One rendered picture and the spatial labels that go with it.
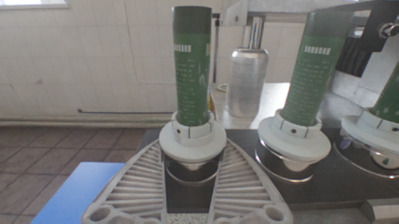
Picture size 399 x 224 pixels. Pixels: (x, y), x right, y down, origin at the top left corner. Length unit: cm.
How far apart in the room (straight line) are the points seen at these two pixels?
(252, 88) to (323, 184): 16
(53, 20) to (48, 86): 76
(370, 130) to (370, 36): 10
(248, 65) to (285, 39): 159
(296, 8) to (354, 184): 22
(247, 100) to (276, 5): 15
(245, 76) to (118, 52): 164
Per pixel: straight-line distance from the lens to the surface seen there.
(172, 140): 16
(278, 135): 18
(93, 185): 82
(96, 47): 193
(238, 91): 28
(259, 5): 24
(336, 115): 42
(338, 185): 23
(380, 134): 25
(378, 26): 26
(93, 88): 211
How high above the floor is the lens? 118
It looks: 25 degrees down
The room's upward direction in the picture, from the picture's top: 1 degrees clockwise
